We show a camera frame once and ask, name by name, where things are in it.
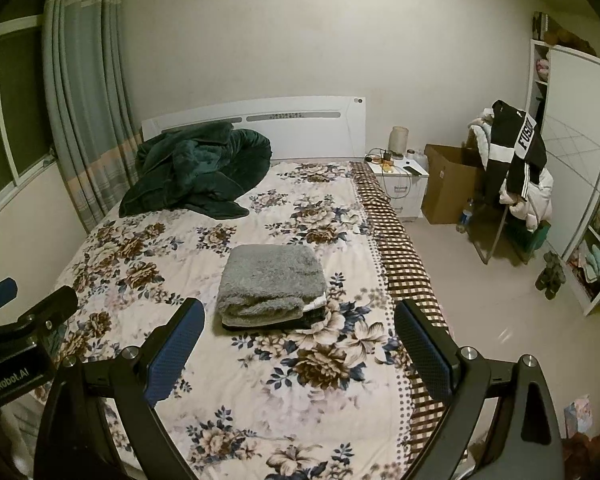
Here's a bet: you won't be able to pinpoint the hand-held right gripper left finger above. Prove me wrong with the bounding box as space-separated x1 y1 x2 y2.
34 297 206 480

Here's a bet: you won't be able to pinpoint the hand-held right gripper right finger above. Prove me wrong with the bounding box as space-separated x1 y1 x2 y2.
394 299 566 480

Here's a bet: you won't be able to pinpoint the floral bed sheet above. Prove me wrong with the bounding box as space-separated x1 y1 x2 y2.
45 160 421 480

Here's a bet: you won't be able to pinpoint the brown checked bed skirt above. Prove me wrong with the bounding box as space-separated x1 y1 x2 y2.
350 160 456 476

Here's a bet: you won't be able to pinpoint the plastic water bottle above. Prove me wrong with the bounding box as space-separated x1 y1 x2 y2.
457 200 475 235

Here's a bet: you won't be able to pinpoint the dark fuzzy slipper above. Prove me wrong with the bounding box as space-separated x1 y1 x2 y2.
535 270 561 302
542 251 567 287

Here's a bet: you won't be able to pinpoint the white nightstand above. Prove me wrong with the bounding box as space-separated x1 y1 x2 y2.
365 152 431 221

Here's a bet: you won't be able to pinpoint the green storage box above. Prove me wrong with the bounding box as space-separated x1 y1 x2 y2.
507 220 552 262

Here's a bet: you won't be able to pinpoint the cardboard box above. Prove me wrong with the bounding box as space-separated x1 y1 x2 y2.
422 144 486 226

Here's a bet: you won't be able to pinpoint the patterned paper bag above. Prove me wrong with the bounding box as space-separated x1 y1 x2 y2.
562 395 594 437

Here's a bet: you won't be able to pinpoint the dark green blanket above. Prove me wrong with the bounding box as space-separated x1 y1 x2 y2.
119 121 272 221

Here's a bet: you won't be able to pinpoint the white framed window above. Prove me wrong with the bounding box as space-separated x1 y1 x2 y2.
0 5 58 231

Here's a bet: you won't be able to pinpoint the white puffer jacket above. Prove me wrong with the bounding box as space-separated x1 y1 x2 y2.
500 167 555 231

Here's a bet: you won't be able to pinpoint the teal folded clothes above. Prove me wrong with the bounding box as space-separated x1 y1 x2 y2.
577 242 600 281

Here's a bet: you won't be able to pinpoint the beige table lamp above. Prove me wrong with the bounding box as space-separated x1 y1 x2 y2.
389 126 410 158

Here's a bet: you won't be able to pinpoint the grey striped curtain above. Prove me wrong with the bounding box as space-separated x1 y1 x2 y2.
42 0 146 233

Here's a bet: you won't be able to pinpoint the white garment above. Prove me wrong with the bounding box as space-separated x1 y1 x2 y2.
467 110 496 163

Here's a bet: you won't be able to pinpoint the black and white jacket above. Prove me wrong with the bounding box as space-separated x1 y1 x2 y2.
480 100 548 206

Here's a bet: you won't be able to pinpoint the white headboard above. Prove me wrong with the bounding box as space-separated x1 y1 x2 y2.
141 95 368 162

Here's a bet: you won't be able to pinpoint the white wardrobe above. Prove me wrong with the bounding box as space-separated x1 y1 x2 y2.
527 37 600 317

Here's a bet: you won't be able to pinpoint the brown plush toy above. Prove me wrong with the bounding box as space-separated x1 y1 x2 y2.
542 27 597 55

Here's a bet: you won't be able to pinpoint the metal frame chair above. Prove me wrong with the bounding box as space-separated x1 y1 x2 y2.
467 180 533 266

